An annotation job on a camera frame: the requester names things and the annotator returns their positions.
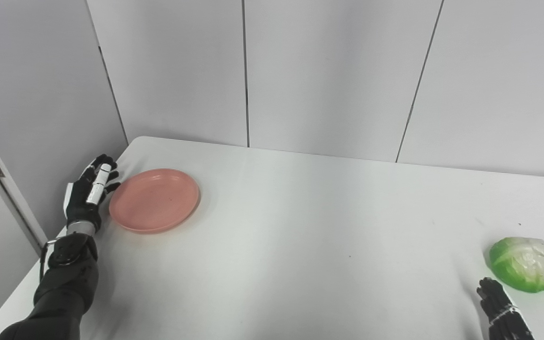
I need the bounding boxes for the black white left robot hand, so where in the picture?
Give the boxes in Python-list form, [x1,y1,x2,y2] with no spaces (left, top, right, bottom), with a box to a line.
[63,154,121,233]

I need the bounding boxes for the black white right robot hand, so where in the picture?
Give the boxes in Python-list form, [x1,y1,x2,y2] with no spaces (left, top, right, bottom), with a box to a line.
[476,277,535,340]

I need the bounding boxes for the green white cabbage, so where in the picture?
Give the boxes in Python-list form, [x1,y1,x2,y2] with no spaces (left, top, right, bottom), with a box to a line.
[489,237,544,293]

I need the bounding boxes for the pink round plate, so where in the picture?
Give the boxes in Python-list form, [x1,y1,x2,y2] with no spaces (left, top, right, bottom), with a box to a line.
[109,169,200,234]

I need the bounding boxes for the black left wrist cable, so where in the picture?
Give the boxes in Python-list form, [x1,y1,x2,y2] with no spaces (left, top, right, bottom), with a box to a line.
[39,239,58,284]

